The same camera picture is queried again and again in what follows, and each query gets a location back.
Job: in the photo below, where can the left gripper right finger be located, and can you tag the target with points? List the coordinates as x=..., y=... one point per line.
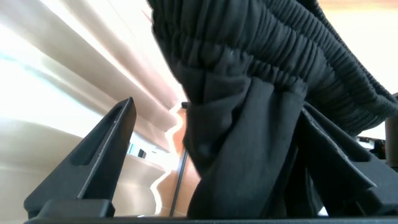
x=339, y=180

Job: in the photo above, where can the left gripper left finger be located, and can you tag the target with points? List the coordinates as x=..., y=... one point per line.
x=93, y=174

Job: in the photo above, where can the black clothes rack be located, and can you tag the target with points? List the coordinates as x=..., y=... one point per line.
x=178, y=180

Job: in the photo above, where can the window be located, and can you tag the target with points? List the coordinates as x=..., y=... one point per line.
x=136, y=151

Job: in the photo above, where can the beige curtain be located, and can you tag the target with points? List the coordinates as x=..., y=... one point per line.
x=31, y=174
x=93, y=62

